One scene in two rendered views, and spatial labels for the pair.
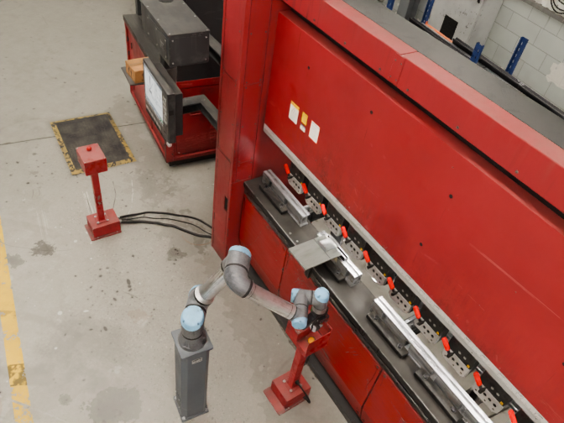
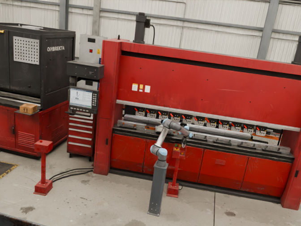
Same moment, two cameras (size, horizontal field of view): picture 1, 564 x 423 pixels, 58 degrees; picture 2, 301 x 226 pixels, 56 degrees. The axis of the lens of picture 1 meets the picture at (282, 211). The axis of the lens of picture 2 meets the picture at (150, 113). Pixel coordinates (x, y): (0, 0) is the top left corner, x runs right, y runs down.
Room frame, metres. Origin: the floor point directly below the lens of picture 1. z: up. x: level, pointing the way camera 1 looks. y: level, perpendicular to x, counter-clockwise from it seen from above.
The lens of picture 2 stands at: (-0.86, 3.04, 2.62)
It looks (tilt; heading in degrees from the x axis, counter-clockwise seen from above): 17 degrees down; 315
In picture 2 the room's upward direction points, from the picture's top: 7 degrees clockwise
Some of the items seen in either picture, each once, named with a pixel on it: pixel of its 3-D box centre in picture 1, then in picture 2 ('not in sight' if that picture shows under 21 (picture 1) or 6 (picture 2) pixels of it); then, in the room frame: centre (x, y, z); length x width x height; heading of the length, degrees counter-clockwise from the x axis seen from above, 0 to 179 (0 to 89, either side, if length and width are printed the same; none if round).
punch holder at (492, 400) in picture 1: (496, 389); (236, 126); (1.25, -1.09, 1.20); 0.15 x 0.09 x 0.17; 39
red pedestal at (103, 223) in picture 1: (96, 191); (43, 166); (2.82, 1.45, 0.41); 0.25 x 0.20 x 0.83; 129
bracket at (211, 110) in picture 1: (201, 115); not in sight; (2.99, 0.68, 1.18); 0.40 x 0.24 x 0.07; 39
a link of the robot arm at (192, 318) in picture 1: (192, 321); (162, 154); (1.48, 0.35, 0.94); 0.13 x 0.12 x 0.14; 1
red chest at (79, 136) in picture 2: not in sight; (84, 131); (3.54, 0.33, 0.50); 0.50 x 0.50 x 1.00; 39
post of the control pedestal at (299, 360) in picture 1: (298, 362); (175, 171); (1.68, -0.27, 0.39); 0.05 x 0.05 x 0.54; 41
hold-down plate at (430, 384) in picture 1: (437, 394); (222, 142); (1.35, -0.94, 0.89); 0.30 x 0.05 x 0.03; 39
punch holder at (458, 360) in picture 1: (463, 353); (223, 123); (1.40, -0.97, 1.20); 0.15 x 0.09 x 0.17; 39
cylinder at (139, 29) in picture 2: not in sight; (144, 28); (2.65, -0.11, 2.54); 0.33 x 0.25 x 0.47; 39
